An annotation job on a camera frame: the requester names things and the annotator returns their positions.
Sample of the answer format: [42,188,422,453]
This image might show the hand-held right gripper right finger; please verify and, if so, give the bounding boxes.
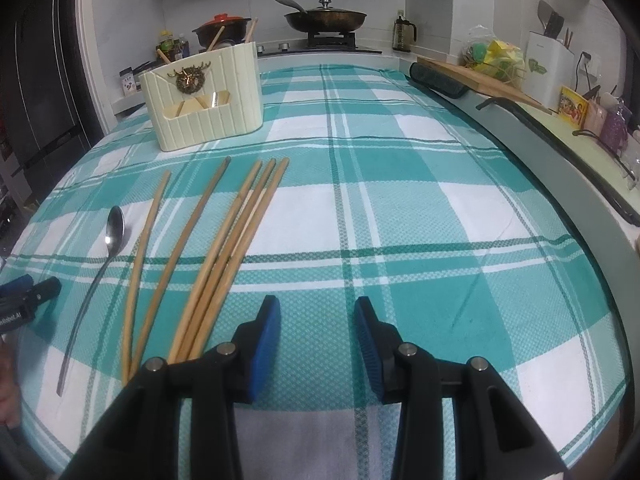
[354,296,569,480]

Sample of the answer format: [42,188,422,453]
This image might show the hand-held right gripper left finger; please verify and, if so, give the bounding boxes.
[62,295,282,480]

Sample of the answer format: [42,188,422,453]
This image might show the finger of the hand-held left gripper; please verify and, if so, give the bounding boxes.
[0,275,35,298]
[22,276,62,311]

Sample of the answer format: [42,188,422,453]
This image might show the cream utensil holder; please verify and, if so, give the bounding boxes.
[137,40,265,152]

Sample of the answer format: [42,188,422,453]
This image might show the teal checkered tablecloth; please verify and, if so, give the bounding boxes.
[0,62,632,480]

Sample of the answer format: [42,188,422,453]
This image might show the dark refrigerator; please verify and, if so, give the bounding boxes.
[0,0,101,201]

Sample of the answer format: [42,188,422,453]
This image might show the wooden cutting board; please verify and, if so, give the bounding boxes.
[417,57,556,111]

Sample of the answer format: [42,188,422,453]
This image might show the black gas cooktop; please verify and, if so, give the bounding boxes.
[257,32,383,57]

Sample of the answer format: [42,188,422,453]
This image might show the black clay pot orange lid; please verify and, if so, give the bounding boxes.
[192,12,252,48]

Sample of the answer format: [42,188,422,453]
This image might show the yellow printed mug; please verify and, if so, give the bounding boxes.
[559,86,590,122]

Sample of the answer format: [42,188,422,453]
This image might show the dark glass kettle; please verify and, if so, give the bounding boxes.
[392,10,417,52]

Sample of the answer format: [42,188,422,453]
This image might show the clear bag yellow green contents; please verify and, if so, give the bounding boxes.
[460,25,526,83]

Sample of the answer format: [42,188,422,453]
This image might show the pink cup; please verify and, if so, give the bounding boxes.
[585,100,608,131]

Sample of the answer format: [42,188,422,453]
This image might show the purple bottle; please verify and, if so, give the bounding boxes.
[602,100,630,153]

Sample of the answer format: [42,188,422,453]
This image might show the white knife block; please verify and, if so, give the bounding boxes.
[527,30,576,111]

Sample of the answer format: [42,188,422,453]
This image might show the wok with glass lid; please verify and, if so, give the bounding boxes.
[268,0,368,33]

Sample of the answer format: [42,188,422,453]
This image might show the black spatula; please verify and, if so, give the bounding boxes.
[537,0,555,36]

